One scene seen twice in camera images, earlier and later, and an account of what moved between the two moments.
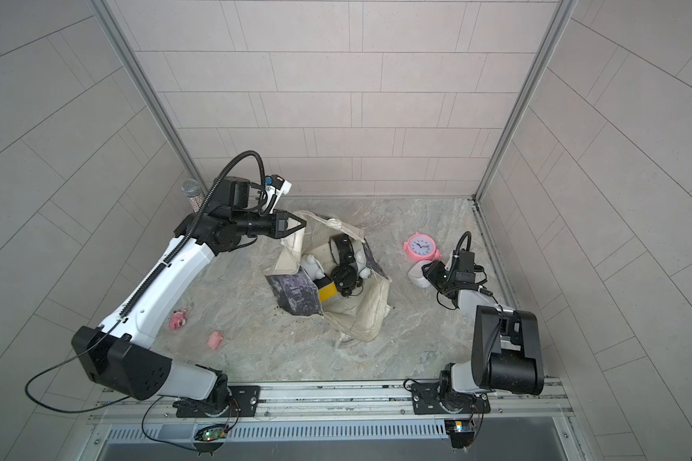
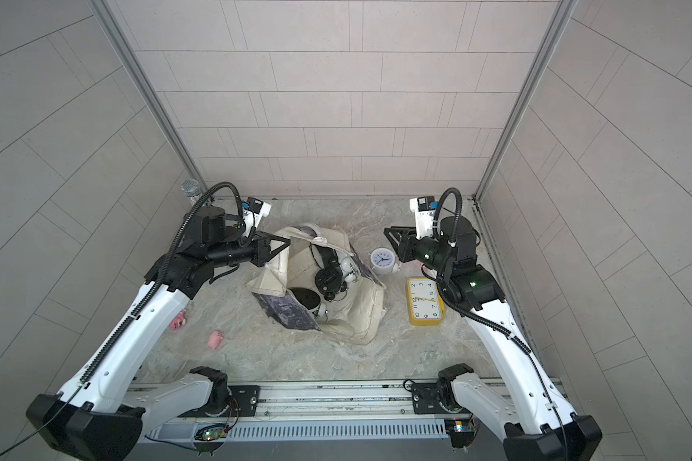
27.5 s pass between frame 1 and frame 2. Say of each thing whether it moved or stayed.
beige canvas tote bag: moved
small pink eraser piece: stayed
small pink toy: stayed
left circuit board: stayed
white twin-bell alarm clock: moved
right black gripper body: moved
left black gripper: moved
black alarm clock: moved
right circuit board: stayed
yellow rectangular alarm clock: moved
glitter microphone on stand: stayed
